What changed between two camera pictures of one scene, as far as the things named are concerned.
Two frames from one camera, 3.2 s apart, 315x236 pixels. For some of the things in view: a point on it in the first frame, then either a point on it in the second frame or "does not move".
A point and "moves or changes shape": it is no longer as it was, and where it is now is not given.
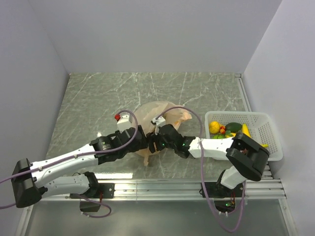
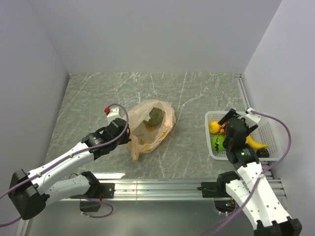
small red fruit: [222, 129] does not move
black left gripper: [141, 144] -> [126, 139]
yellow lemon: [214, 127] does not move
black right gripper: [153, 138] -> [231, 112]
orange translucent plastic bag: [173, 114] moves or changes shape
